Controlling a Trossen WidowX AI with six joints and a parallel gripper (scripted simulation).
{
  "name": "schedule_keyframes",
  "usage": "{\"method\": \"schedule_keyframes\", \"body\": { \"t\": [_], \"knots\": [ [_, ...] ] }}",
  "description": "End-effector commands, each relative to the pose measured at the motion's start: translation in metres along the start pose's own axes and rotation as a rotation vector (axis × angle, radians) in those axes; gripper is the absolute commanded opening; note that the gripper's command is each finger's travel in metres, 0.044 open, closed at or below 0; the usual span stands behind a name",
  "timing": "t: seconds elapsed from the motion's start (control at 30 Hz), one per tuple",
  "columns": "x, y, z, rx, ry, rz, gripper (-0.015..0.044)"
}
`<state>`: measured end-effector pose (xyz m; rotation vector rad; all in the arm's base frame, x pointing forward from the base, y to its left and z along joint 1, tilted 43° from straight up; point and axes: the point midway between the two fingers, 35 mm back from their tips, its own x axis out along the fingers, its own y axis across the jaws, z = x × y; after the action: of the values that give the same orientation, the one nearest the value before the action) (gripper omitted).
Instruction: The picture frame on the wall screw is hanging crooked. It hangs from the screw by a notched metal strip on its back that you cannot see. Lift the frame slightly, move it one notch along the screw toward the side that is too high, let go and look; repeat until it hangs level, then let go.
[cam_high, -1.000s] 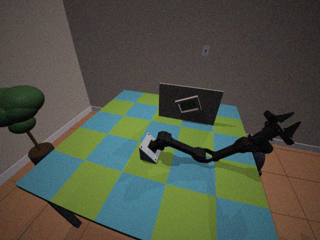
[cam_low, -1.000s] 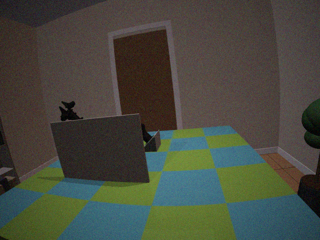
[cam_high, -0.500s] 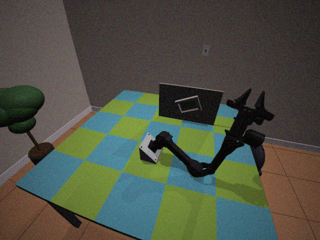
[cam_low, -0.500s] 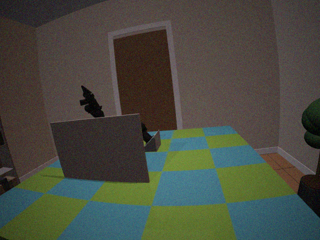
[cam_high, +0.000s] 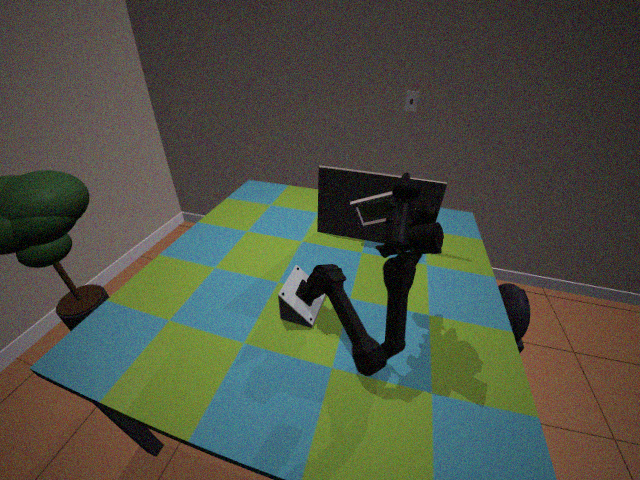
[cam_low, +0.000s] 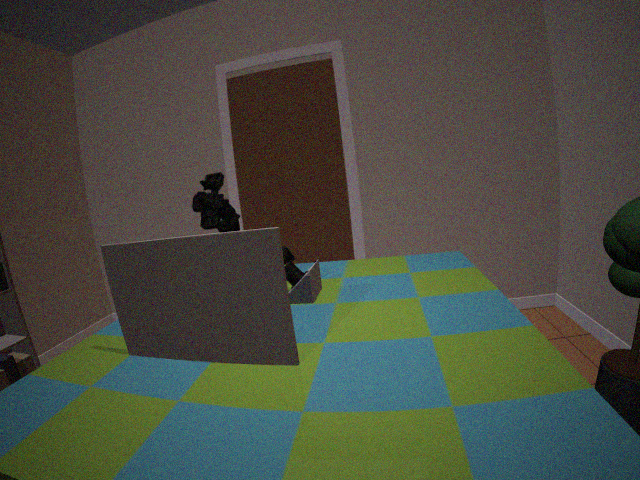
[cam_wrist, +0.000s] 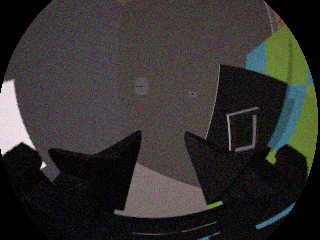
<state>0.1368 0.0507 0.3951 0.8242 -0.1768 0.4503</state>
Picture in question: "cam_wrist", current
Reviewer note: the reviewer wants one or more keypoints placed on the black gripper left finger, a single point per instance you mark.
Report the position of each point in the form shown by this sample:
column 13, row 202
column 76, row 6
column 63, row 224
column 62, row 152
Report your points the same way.
column 111, row 169

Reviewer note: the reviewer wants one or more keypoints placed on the grey flat board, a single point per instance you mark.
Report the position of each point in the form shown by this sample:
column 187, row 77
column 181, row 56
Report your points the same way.
column 239, row 89

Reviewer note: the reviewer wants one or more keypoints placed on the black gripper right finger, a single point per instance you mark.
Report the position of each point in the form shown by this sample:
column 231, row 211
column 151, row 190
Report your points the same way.
column 217, row 168

